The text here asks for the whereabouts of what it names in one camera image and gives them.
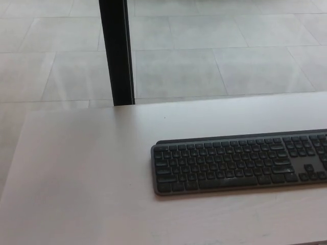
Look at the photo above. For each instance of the black metal window post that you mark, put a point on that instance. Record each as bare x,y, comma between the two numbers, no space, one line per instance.
116,51

